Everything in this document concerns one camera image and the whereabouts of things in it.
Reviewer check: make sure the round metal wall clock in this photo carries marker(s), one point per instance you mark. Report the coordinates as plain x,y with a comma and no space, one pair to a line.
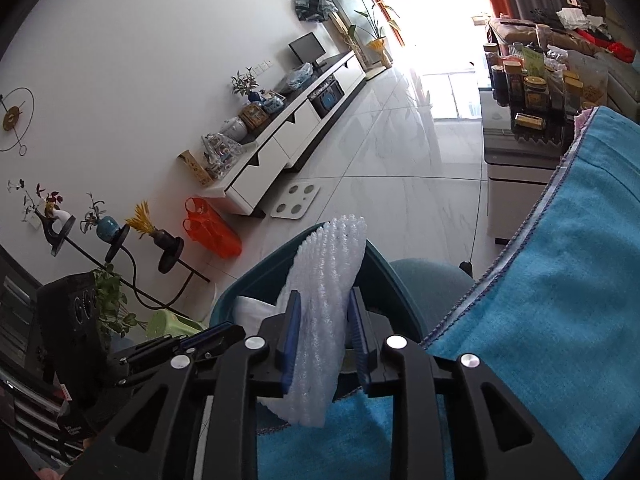
10,117

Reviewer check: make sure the clear plastic bag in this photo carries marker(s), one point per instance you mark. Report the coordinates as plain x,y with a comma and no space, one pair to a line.
299,77

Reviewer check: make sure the yellow patterned box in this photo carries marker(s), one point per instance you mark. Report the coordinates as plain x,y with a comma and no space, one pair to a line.
196,167

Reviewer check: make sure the blue white porcelain jar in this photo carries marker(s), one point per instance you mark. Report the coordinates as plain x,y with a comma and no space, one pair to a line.
272,103

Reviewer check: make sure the blue floral blanket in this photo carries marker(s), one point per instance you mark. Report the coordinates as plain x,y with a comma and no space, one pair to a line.
565,285

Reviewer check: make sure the tall green potted plant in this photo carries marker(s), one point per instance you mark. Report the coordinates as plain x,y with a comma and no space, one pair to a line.
372,30

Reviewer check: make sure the green plastic stool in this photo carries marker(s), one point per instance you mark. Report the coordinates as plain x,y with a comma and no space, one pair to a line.
172,325

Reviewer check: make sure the dark vase with yellow flowers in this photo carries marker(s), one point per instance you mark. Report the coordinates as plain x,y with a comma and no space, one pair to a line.
160,237

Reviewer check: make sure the white foam wrap sheet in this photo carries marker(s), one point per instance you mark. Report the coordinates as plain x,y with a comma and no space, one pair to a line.
325,280

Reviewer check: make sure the blue vase with plant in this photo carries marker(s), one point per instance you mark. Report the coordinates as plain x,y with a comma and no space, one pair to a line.
106,227

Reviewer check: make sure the pile of clothes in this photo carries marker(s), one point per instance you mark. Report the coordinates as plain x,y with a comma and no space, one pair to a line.
580,25

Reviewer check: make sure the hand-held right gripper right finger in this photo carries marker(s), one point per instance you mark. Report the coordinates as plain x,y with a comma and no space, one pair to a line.
361,345

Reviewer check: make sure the wooden framed box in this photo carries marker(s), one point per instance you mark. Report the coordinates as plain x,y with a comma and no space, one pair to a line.
252,116

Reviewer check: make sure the clear bag of goods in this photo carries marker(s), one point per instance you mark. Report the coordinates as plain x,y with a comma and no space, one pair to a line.
222,155

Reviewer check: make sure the small plant in blue vase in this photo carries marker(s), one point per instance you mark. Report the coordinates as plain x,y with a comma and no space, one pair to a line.
247,87

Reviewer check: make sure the blue patterned hanging bag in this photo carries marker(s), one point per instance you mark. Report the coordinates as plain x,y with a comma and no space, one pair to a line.
315,5

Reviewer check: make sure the teal plastic bin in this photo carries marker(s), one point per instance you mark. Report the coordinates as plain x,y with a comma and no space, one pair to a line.
395,300

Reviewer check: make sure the white tv cabinet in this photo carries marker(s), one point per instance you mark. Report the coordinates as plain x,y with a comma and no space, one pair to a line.
280,140

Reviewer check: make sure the white bathroom scale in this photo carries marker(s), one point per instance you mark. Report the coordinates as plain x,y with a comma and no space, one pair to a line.
296,201

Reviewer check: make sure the crumpled white tissue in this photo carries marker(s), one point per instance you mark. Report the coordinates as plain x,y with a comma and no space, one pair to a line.
252,312

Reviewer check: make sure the black monitor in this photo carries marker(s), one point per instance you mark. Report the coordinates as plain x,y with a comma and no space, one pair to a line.
306,47

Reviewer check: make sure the group of brown jars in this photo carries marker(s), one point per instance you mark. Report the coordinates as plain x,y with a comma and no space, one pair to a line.
532,95

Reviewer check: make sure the orange plastic bag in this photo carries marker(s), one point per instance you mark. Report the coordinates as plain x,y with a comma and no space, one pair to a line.
212,232

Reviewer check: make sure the blue grey chair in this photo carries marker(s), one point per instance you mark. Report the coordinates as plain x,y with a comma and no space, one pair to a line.
430,290

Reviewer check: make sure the dark glass coffee table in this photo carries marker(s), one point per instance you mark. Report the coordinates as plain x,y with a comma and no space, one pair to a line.
515,170

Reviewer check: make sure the green leafy houseplant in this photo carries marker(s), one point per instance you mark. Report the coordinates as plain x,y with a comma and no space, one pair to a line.
115,305

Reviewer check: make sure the black curved plant stand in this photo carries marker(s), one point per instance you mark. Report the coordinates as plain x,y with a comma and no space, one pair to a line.
120,247

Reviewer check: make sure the white vase with red flowers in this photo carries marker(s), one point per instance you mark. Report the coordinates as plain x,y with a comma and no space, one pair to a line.
56,215

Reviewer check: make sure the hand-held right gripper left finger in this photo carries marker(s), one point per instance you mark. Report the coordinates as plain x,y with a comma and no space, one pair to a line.
289,350

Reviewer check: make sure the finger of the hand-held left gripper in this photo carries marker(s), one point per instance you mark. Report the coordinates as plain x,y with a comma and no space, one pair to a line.
150,351
212,336

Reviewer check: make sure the grey corner sofa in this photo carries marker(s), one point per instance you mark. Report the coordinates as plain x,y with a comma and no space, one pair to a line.
620,80

